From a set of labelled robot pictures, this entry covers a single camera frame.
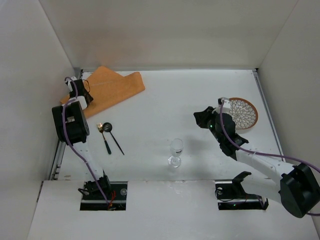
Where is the orange cloth napkin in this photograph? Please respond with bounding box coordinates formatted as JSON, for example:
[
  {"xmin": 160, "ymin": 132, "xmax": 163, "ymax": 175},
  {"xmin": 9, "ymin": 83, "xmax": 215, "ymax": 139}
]
[{"xmin": 59, "ymin": 65, "xmax": 146, "ymax": 119}]

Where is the floral patterned ceramic plate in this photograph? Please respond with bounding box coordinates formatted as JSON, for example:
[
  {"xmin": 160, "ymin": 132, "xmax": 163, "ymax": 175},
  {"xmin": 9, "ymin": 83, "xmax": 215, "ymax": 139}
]
[{"xmin": 227, "ymin": 97, "xmax": 259, "ymax": 130}]

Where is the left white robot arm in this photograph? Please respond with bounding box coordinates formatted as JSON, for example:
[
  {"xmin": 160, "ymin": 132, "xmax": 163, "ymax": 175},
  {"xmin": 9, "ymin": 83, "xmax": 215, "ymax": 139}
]
[{"xmin": 51, "ymin": 76, "xmax": 113, "ymax": 203}]

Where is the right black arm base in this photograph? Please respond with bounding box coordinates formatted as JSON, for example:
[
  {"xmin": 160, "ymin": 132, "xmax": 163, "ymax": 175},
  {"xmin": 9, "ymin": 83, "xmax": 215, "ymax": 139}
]
[{"xmin": 214, "ymin": 171, "xmax": 269, "ymax": 211}]

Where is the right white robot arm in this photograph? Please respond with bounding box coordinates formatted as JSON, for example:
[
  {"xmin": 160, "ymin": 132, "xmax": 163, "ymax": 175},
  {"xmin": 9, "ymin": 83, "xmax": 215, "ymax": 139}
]
[{"xmin": 193, "ymin": 106, "xmax": 320, "ymax": 218}]

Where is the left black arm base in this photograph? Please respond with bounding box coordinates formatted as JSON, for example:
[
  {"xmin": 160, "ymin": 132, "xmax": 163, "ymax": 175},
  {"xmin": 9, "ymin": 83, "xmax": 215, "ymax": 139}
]
[{"xmin": 78, "ymin": 181, "xmax": 128, "ymax": 211}]

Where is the clear wine glass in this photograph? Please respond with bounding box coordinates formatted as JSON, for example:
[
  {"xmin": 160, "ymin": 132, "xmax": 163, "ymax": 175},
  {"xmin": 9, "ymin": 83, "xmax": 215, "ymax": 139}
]
[{"xmin": 168, "ymin": 138, "xmax": 184, "ymax": 168}]

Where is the black spoon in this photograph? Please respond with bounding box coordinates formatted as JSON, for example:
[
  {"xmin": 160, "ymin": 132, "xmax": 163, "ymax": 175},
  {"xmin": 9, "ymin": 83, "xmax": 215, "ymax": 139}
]
[{"xmin": 102, "ymin": 122, "xmax": 125, "ymax": 155}]

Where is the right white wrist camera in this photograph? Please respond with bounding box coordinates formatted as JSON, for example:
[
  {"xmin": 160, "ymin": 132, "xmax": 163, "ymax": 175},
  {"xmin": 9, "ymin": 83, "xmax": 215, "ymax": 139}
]
[{"xmin": 218, "ymin": 97, "xmax": 232, "ymax": 113}]

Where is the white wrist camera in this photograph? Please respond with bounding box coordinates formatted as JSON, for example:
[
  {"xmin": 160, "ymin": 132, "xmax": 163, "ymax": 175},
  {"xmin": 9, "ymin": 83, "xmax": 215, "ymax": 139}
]
[
  {"xmin": 64, "ymin": 76, "xmax": 78, "ymax": 95},
  {"xmin": 218, "ymin": 97, "xmax": 232, "ymax": 113}
]

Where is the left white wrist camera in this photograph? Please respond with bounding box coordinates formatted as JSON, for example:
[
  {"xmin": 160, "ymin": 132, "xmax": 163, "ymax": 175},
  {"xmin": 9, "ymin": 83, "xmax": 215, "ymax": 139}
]
[{"xmin": 64, "ymin": 76, "xmax": 78, "ymax": 95}]

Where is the gold fork dark handle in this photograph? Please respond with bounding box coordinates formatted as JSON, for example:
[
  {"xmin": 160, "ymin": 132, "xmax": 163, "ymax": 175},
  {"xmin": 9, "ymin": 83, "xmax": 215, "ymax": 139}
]
[{"xmin": 96, "ymin": 123, "xmax": 112, "ymax": 155}]

